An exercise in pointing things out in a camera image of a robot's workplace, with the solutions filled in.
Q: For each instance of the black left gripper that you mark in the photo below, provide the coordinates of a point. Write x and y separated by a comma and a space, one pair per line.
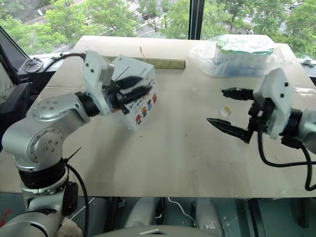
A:
115, 98

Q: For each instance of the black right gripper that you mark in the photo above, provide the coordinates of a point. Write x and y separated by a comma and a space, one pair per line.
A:
263, 111

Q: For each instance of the white box with colourful print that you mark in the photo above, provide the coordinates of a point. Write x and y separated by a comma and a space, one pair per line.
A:
145, 108

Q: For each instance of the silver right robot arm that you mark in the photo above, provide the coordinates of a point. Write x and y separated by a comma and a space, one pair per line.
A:
308, 126

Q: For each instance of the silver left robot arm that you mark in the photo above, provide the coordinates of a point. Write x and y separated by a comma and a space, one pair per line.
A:
49, 118

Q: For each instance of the small dark box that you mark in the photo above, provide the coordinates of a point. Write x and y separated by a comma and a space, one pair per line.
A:
309, 62

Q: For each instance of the olive cardboard tube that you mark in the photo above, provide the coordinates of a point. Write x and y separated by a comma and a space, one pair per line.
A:
168, 64

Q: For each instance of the clear plastic bag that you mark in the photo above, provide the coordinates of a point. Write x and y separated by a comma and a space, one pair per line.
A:
200, 63

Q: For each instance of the white and green paper stack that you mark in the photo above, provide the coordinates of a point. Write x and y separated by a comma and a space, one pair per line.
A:
244, 48

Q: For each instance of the black zip tie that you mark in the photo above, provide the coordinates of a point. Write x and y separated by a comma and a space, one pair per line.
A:
74, 153

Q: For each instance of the grey rounded shape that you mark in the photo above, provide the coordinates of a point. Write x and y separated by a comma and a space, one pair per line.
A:
140, 212
207, 214

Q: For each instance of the black equipment beside table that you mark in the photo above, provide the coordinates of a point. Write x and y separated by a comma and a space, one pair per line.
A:
14, 98

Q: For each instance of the grey robot torso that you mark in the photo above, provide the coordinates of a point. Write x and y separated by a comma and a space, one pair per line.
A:
158, 231

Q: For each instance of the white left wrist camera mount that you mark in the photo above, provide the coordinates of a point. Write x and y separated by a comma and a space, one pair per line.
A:
95, 81

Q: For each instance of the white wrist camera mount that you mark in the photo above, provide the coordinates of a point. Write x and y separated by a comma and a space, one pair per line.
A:
276, 98
95, 81

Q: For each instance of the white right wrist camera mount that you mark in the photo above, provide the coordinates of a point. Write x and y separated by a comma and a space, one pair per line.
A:
276, 98

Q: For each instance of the black window frame post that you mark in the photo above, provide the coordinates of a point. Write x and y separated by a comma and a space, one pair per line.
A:
196, 17

